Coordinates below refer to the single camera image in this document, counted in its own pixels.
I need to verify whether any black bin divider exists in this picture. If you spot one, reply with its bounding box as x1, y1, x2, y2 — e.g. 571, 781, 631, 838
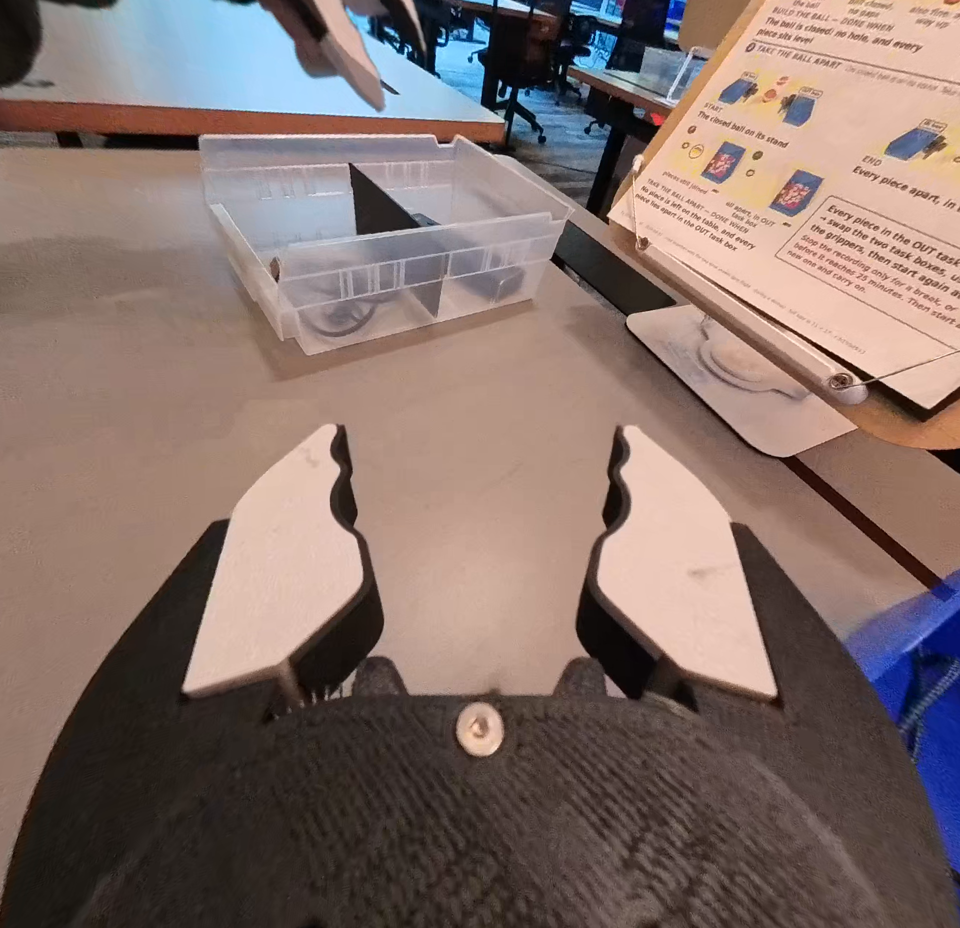
348, 164, 444, 320

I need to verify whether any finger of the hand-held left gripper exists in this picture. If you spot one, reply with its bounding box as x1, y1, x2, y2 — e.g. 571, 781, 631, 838
240, 0, 388, 112
341, 0, 429, 55

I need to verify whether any wood edged side table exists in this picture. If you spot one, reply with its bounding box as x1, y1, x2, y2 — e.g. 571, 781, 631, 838
568, 64, 710, 217

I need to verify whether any printed instruction sheet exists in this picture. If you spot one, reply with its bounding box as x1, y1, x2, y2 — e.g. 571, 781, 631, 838
607, 0, 960, 412

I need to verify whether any white table with wood edge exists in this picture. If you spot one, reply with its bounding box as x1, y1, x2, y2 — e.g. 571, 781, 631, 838
0, 0, 507, 145

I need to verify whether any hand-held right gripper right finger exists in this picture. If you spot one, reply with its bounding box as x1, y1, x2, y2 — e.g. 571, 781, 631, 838
574, 422, 780, 704

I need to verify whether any black power adapter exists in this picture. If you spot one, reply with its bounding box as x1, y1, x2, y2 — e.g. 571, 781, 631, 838
450, 249, 526, 303

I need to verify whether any clear acrylic stand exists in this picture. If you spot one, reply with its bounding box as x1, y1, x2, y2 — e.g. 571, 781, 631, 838
639, 46, 711, 106

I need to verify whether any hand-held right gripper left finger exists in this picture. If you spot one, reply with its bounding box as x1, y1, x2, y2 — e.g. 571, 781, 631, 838
181, 422, 387, 703

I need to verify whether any grey desk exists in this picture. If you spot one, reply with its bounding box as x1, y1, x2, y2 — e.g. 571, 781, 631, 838
0, 146, 960, 877

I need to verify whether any clear plastic bin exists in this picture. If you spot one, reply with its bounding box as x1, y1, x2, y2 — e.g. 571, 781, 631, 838
198, 133, 576, 357

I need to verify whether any black coiled cable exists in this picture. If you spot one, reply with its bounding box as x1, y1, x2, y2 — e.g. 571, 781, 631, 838
303, 298, 380, 338

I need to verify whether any instruction sheet on wooden stand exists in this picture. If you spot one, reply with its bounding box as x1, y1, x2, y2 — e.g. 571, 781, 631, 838
606, 0, 960, 458

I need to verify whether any blue plastic bin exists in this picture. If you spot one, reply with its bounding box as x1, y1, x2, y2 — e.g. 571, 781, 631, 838
846, 568, 960, 877

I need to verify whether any black office chair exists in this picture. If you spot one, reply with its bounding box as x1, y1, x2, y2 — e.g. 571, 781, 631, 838
480, 9, 550, 146
606, 0, 676, 74

